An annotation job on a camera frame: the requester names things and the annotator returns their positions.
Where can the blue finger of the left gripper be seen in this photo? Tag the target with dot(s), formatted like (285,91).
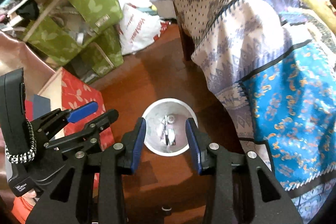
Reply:
(96,131)
(82,112)

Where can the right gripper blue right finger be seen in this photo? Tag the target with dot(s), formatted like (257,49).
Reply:
(198,142)

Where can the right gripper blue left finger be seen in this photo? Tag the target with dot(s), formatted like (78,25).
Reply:
(132,147)

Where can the white plastic wrapper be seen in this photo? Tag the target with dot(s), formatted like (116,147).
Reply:
(171,135)

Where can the purple black marker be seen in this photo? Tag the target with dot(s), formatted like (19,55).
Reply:
(165,132)

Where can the red floral storage box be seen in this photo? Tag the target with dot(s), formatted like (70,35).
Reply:
(65,91)

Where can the green leaf storage box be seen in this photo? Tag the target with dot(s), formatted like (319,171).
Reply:
(78,33)

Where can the white red plastic bag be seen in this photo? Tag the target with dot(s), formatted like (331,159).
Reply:
(138,30)

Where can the patterned patchwork bed sheet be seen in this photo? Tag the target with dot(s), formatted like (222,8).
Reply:
(271,64)

